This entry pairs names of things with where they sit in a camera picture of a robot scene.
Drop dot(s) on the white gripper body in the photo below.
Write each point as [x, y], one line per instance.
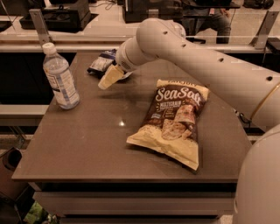
[124, 65]

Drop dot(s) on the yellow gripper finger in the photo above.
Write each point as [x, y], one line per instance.
[112, 75]

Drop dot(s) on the blue chip bag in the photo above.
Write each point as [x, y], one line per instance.
[105, 64]

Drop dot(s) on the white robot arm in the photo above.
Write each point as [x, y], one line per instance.
[247, 88]

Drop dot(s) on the sea salt multigrain chip bag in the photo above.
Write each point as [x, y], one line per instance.
[170, 125]

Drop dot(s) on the clear plastic water bottle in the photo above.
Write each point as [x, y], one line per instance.
[59, 75]

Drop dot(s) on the black equipment case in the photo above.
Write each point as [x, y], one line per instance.
[62, 16]

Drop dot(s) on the seated person in jeans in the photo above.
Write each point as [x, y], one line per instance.
[207, 14]

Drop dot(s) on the metal railing bar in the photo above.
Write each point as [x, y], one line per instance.
[93, 47]

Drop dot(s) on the dark round bin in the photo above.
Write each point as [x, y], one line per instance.
[9, 161]

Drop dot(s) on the left metal railing bracket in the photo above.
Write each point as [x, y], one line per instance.
[40, 26]

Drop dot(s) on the right metal railing bracket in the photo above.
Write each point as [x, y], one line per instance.
[260, 39]

